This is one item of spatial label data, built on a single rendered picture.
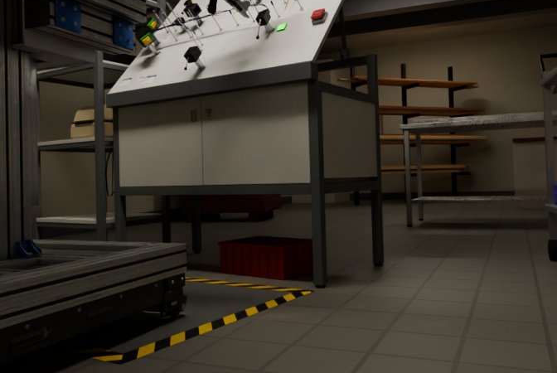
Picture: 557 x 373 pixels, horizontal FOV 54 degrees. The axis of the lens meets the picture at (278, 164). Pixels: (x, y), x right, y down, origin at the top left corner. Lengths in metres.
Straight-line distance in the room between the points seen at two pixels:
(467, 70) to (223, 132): 7.43
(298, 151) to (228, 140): 0.36
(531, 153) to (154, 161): 4.93
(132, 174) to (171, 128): 0.34
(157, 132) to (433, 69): 7.37
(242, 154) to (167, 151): 0.44
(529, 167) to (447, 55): 3.40
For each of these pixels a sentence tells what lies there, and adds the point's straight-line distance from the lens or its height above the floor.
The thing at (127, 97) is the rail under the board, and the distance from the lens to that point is 2.75.
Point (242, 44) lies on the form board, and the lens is 2.49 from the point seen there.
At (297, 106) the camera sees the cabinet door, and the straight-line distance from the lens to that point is 2.16.
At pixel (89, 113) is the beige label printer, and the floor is 0.80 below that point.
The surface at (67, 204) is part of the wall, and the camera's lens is 4.89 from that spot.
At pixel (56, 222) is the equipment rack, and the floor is 0.22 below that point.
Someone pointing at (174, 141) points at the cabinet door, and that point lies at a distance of 2.56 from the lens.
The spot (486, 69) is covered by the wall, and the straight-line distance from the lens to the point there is 9.48.
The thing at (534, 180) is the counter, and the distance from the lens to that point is 6.75.
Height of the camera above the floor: 0.43
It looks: 1 degrees up
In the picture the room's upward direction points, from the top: 2 degrees counter-clockwise
